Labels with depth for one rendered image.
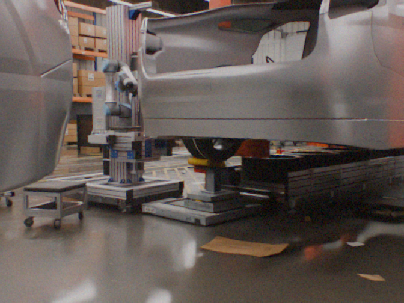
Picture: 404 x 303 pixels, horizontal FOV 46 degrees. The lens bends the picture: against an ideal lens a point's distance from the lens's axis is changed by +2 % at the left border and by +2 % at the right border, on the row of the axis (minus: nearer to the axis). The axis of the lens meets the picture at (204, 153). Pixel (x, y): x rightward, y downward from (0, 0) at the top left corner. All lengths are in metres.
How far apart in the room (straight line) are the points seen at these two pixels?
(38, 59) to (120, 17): 3.81
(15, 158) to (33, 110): 0.13
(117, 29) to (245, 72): 2.55
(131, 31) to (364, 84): 3.06
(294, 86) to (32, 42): 1.61
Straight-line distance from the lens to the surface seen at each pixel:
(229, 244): 3.45
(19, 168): 1.22
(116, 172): 5.05
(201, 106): 2.98
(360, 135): 2.55
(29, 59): 1.23
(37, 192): 4.15
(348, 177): 5.61
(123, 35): 4.98
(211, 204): 4.12
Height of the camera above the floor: 0.92
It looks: 4 degrees down
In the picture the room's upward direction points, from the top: straight up
